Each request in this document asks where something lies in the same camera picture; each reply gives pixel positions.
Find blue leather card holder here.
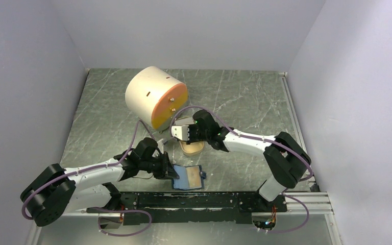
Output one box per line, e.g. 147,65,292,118
172,164,207,191

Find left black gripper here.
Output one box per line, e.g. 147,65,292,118
139,151,179,179

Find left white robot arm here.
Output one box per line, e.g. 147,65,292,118
20,137,180,227

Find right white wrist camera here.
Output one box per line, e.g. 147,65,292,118
171,125,189,141

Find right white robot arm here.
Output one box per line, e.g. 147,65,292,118
182,110,311,211

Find black base frame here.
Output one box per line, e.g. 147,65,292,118
87,191,288,226

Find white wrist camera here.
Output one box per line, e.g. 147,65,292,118
157,138,168,151
171,125,189,141

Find tan oval card tray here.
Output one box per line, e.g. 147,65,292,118
176,116,205,157

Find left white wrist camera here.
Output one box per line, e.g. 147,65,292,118
157,138,168,151

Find round white drawer cabinet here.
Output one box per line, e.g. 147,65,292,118
125,66,188,131

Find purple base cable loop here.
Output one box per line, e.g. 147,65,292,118
91,206,153,237

